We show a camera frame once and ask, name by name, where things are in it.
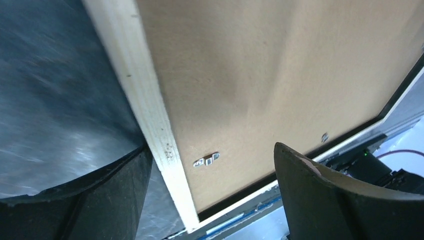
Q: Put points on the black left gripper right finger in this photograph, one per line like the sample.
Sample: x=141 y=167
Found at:
x=323 y=204

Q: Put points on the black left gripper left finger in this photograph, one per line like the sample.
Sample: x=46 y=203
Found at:
x=105 y=204

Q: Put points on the brown backing board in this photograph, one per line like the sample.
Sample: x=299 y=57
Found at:
x=237 y=75

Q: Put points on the wooden picture frame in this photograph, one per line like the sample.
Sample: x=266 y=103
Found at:
x=120 y=26

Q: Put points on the silver frame turn clip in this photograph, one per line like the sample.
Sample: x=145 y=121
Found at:
x=206 y=160

